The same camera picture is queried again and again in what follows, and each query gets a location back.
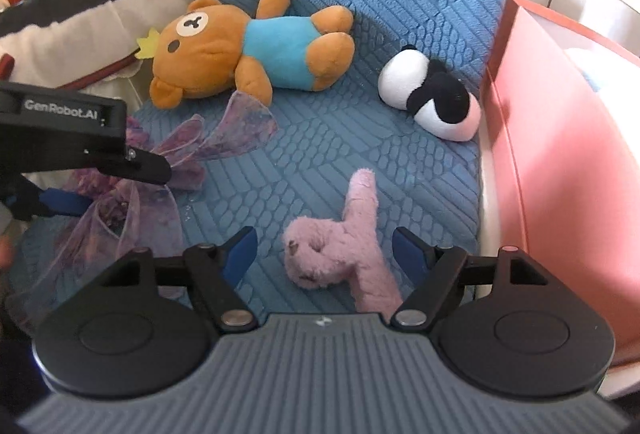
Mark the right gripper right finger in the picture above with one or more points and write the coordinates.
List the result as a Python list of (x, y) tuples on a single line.
[(436, 277)]

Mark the purple sheer ribbon bow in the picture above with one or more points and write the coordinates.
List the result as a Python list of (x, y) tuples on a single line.
[(56, 256)]

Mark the person's hand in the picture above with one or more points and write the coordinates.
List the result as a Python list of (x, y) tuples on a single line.
[(6, 252)]

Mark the black white panda plush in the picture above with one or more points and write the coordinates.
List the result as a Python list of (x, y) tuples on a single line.
[(437, 100)]

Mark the pink storage box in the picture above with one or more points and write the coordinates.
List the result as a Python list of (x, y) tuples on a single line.
[(562, 109)]

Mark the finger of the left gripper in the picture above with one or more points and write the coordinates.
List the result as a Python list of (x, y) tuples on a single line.
[(135, 164), (27, 200)]

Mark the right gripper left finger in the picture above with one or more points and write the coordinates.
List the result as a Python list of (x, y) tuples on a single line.
[(214, 271)]

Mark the brown teddy bear blue shirt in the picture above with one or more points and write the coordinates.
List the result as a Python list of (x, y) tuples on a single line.
[(214, 47)]

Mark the pink plush toy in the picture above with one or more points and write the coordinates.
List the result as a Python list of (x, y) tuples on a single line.
[(320, 252)]

